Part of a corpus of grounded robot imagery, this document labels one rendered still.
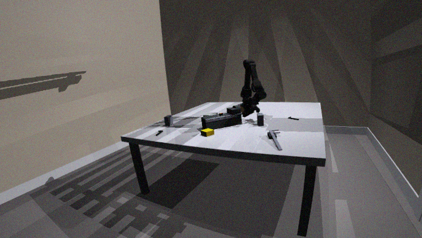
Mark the yellow block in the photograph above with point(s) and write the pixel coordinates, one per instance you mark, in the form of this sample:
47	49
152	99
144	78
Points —
207	132

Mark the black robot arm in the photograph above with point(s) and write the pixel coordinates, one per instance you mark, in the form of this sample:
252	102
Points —
246	93

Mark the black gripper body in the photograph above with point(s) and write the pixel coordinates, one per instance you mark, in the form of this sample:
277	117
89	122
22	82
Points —
253	106

